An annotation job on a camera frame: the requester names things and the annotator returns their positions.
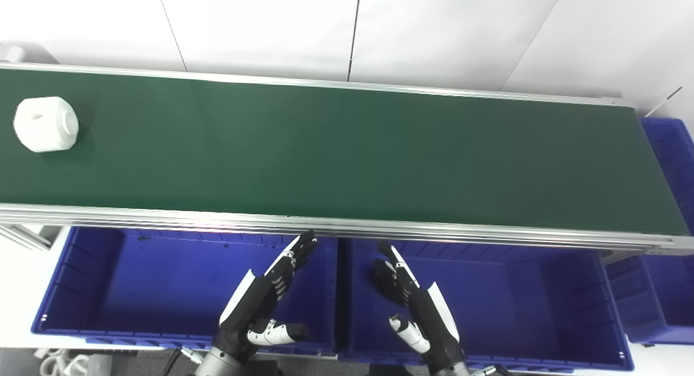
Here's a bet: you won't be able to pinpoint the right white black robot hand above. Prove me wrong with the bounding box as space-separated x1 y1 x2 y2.
370 240 461 360

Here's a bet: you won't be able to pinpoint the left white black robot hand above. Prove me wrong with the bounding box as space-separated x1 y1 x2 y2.
219 230 319 350

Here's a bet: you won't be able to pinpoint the white hexagonal plastic part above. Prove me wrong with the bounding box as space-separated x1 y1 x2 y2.
13 96 80 153

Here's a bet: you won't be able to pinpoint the large blue plastic bin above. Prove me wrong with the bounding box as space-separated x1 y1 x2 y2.
337 238 635 372
31 227 338 356
605 117 694 345

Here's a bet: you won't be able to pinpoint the green conveyor belt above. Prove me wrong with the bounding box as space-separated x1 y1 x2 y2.
0 61 694 256
0 68 690 237

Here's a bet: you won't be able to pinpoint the aluminium conveyor leg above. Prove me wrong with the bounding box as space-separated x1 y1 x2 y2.
0 224 60 252

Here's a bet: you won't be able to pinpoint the grey conveyor motor housing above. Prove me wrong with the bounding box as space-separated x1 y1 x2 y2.
0 44 28 63

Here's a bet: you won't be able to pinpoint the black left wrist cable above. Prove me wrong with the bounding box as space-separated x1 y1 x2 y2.
163 348 209 376

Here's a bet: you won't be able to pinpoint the white coiled cables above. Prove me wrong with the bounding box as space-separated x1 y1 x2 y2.
35 348 109 376

